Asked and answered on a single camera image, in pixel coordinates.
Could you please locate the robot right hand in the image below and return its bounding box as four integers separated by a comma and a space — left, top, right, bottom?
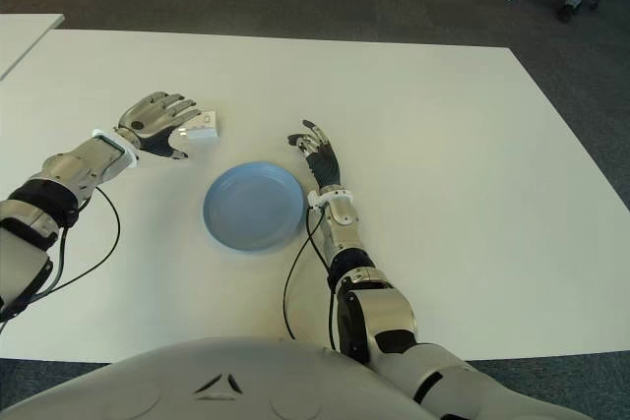
286, 119, 344, 193

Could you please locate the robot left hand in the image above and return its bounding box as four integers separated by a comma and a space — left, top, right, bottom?
116, 90, 203, 160

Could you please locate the white wall charger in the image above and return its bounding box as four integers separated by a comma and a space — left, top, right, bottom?
176, 105, 221, 142

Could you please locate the blue plate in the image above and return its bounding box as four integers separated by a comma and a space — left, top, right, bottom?
202, 159, 305, 252

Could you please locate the white side table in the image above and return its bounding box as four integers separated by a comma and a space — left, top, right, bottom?
0, 13, 65, 81

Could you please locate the grey robot torso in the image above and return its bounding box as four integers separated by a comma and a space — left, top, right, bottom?
0, 335, 444, 420

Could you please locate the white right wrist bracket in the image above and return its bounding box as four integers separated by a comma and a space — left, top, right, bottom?
307, 186, 355, 208

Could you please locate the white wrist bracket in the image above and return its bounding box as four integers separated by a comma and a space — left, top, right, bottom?
307, 186, 355, 208
92, 128, 140, 168

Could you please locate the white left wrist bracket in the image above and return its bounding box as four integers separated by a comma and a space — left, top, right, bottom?
92, 128, 140, 168

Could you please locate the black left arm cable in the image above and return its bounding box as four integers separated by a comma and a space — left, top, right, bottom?
0, 183, 122, 323

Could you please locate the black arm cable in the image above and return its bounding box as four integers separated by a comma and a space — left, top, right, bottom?
283, 206, 341, 352
0, 183, 122, 323

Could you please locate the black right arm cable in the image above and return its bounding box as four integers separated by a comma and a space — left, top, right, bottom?
283, 206, 341, 352

